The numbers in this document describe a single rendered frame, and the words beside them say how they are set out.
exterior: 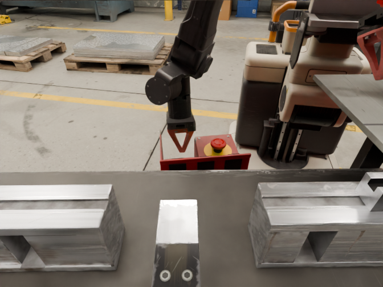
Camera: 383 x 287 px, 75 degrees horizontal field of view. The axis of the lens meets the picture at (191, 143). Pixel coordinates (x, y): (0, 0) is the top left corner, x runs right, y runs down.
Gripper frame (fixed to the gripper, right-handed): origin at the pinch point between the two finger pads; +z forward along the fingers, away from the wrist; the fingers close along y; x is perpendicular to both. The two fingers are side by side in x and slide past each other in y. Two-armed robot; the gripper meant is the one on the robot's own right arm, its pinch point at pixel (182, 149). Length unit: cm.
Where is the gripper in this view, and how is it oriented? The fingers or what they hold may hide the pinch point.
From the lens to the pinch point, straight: 65.0
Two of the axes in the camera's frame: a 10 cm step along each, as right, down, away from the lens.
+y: 1.1, 3.9, -9.1
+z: 0.4, 9.2, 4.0
